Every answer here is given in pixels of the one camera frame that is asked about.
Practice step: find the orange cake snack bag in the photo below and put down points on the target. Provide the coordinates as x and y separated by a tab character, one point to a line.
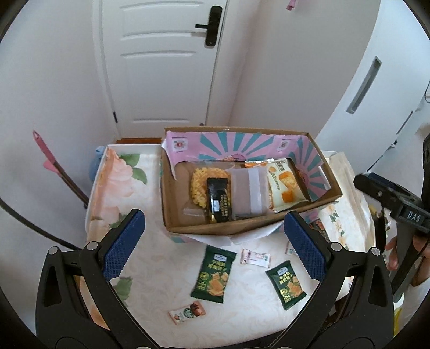
284	189

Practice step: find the white panel door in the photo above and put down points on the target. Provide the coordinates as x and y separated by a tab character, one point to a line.
157	68

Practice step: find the small green cracker packet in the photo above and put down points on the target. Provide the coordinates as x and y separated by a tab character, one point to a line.
286	284

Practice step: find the person's right hand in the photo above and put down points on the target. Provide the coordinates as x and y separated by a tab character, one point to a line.
416	257

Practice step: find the white sliding wardrobe door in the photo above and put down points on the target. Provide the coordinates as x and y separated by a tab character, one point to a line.
385	91

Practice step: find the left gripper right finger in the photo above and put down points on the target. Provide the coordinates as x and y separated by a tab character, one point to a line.
352	306

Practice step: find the large green cracker packet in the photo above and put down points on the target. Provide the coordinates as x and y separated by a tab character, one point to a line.
213	275

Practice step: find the clear waffle cookie packet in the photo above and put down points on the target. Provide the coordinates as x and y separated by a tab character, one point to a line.
197	204

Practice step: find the cardboard box with pink lining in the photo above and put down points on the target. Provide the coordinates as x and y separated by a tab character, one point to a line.
186	148

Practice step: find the blue bottle behind table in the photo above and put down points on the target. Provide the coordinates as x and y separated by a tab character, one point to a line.
95	163

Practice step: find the translucent brown cake packet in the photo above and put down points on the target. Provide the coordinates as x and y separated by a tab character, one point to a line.
249	192

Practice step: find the black door handle lock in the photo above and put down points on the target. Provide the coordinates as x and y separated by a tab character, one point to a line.
212	27

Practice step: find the brown green candy packet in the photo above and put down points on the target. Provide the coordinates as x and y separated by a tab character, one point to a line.
186	313

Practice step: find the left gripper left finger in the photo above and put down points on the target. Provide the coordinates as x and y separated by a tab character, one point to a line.
77	306

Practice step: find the red black snack packet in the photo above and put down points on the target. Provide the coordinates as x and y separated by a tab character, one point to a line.
317	225

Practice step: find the black gold snack packet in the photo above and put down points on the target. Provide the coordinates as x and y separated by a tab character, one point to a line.
219	206

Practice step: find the pink handled mop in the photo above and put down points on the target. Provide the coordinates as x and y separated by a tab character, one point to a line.
52	165

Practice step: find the white pink candy packet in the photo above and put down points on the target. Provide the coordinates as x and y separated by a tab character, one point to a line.
248	257

